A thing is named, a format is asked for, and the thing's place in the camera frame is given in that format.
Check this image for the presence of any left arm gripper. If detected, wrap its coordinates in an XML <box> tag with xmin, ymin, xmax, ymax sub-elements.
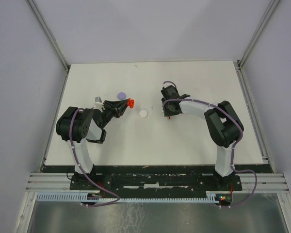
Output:
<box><xmin>100</xmin><ymin>100</ymin><xmax>129</xmax><ymax>128</ymax></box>

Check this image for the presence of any orange round charging case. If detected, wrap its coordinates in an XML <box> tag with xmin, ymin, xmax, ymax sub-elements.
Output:
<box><xmin>127</xmin><ymin>98</ymin><xmax>135</xmax><ymax>109</ymax></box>

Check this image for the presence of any lavender round charging case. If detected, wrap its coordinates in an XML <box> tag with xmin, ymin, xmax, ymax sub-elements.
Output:
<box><xmin>117</xmin><ymin>92</ymin><xmax>127</xmax><ymax>100</ymax></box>

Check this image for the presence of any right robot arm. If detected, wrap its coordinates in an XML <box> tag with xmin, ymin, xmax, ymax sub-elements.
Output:
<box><xmin>117</xmin><ymin>81</ymin><xmax>244</xmax><ymax>190</ymax></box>

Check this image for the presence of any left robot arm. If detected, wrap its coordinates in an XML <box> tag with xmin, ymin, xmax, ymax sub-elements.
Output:
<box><xmin>56</xmin><ymin>98</ymin><xmax>135</xmax><ymax>189</ymax></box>

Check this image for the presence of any white round charging case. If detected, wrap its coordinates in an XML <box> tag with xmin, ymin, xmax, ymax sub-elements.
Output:
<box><xmin>139</xmin><ymin>109</ymin><xmax>148</xmax><ymax>118</ymax></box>

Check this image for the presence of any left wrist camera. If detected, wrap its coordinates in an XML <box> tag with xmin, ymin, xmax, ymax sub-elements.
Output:
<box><xmin>94</xmin><ymin>97</ymin><xmax>103</xmax><ymax>108</ymax></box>

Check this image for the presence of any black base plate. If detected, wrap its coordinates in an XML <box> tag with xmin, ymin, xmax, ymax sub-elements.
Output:
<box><xmin>70</xmin><ymin>166</ymin><xmax>243</xmax><ymax>198</ymax></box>

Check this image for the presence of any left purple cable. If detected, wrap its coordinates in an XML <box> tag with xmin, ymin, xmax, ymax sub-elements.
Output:
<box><xmin>69</xmin><ymin>107</ymin><xmax>121</xmax><ymax>208</ymax></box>

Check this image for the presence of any left aluminium frame post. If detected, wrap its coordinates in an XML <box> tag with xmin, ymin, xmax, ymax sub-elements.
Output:
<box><xmin>26</xmin><ymin>0</ymin><xmax>70</xmax><ymax>71</ymax></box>

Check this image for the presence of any aluminium frame post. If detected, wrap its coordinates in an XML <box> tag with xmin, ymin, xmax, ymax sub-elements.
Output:
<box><xmin>237</xmin><ymin>0</ymin><xmax>282</xmax><ymax>71</ymax></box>
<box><xmin>26</xmin><ymin>0</ymin><xmax>70</xmax><ymax>71</ymax></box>

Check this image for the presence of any white cable duct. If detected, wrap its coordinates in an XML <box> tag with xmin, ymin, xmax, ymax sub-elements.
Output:
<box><xmin>35</xmin><ymin>190</ymin><xmax>220</xmax><ymax>202</ymax></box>

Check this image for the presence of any front aluminium rail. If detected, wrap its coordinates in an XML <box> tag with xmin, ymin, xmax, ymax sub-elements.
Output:
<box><xmin>26</xmin><ymin>173</ymin><xmax>289</xmax><ymax>193</ymax></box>

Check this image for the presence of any right aluminium frame post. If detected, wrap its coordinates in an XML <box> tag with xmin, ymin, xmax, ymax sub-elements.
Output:
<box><xmin>237</xmin><ymin>0</ymin><xmax>282</xmax><ymax>71</ymax></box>

